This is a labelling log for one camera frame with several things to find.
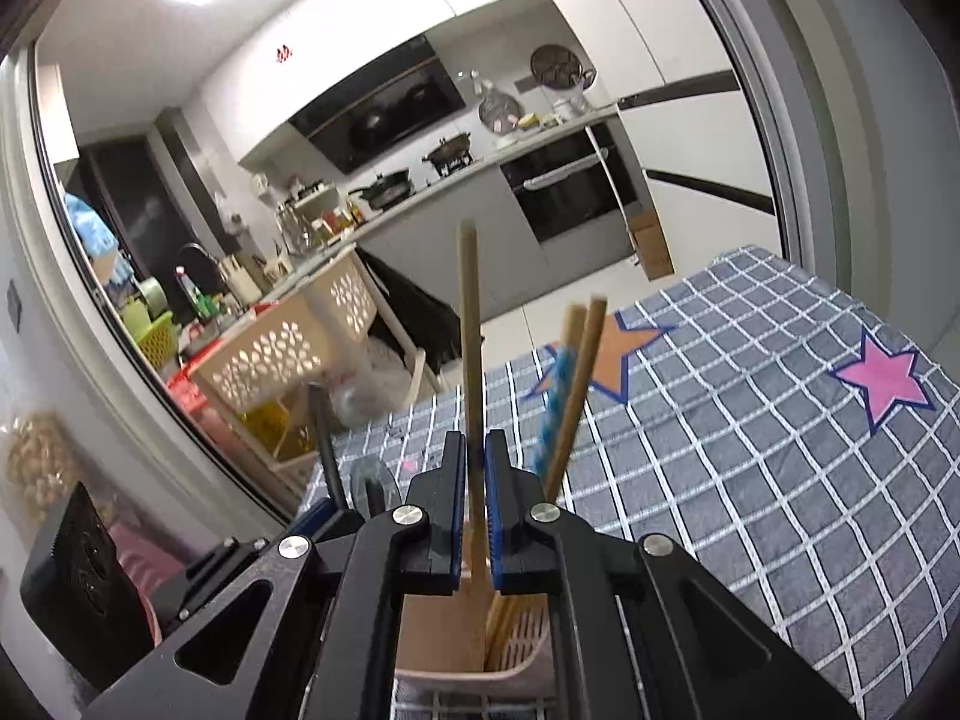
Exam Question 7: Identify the beige lumpy bag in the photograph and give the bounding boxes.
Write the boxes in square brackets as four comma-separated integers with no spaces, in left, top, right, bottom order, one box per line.
[3,410,84,527]

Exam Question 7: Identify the pink stool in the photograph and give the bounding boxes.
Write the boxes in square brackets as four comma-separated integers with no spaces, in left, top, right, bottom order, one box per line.
[105,521,190,647]

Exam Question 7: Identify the black wok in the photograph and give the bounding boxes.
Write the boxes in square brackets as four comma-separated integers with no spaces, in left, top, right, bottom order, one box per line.
[348,169,416,210]

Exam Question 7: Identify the black built-in oven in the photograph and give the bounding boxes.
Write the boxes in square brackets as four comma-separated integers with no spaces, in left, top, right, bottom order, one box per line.
[499,124,640,245]

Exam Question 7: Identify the yellow-green plastic basket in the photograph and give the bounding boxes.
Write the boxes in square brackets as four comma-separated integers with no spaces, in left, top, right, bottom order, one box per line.
[138,313,182,370]

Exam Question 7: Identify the black lidded pot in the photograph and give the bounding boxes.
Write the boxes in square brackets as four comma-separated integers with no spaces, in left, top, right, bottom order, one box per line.
[421,133,476,176]

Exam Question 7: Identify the white upper cabinets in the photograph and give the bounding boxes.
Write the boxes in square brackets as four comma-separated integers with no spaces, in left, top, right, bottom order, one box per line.
[199,0,542,166]

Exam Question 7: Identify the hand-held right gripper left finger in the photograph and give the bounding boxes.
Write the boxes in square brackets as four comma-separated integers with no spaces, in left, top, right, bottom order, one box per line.
[82,430,471,720]

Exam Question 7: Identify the clear plastic bag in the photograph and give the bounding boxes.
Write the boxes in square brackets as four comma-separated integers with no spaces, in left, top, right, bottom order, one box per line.
[328,343,415,430]

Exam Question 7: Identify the blue patterned cloth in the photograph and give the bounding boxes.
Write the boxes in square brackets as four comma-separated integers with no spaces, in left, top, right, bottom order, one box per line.
[63,190,122,280]

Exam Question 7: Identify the round dark wall rack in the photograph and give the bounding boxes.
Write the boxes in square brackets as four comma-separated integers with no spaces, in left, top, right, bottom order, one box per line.
[529,44,598,92]

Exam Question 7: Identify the beige flower-cutout cart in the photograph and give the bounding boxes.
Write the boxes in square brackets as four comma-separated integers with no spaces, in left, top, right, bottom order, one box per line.
[187,247,430,482]

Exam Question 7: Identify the cardboard box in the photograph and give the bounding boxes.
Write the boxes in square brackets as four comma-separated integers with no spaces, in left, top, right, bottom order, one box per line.
[625,209,677,283]

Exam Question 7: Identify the black range hood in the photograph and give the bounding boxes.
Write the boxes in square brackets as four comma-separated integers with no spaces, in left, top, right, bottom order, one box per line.
[289,55,468,176]

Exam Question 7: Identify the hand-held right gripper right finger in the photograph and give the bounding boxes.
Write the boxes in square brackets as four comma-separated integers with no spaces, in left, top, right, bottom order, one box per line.
[484,430,857,720]

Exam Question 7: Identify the blue patterned wooden chopstick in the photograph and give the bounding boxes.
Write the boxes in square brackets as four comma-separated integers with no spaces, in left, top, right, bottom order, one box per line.
[531,341,577,470]

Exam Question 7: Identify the black-handled metal utensil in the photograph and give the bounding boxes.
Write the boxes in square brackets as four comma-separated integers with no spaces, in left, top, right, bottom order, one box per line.
[307,384,352,515]

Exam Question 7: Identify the kitchen faucet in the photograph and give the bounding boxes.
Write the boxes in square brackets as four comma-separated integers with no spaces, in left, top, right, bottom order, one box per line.
[175,243,227,294]

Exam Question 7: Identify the beige plastic utensil holder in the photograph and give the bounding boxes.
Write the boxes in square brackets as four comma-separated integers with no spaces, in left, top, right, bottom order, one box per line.
[391,589,557,700]

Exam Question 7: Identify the white knife block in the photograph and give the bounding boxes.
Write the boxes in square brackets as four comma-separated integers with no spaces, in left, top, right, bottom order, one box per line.
[220,254,264,298]

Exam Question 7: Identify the round metal steamer plate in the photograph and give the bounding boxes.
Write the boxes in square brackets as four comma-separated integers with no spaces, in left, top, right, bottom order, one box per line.
[478,87,523,129]

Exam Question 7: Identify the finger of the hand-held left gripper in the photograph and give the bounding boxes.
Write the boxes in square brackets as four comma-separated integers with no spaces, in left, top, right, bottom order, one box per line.
[295,496,366,545]

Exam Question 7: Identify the black bag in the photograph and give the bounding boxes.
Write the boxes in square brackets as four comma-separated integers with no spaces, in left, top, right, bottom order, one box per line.
[356,246,485,392]

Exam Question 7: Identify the grey kitchen counter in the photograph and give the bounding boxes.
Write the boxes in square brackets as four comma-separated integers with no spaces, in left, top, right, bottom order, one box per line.
[262,101,623,323]

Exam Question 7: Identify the yellow oil bottle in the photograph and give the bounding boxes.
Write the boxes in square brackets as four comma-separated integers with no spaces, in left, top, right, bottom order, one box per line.
[238,396,317,460]

